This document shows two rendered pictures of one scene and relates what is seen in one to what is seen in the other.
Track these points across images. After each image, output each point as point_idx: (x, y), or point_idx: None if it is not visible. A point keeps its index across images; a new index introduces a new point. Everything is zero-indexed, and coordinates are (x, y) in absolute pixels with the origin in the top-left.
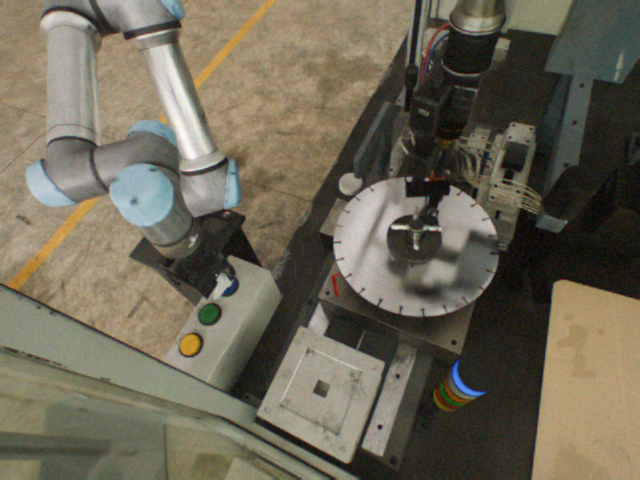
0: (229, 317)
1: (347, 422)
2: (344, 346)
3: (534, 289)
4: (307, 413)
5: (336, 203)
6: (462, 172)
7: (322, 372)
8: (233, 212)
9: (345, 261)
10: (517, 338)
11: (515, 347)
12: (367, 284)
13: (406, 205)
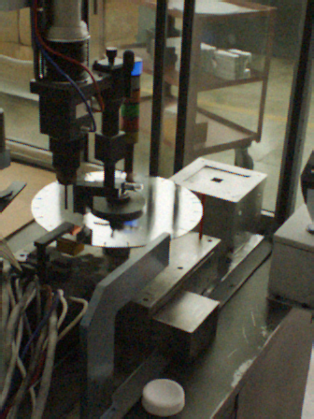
0: (307, 213)
1: (197, 167)
2: (196, 190)
3: (21, 187)
4: (227, 173)
5: (192, 326)
6: (17, 274)
7: (216, 184)
8: (307, 174)
9: (191, 201)
10: (22, 247)
11: (29, 243)
12: (172, 188)
13: (113, 225)
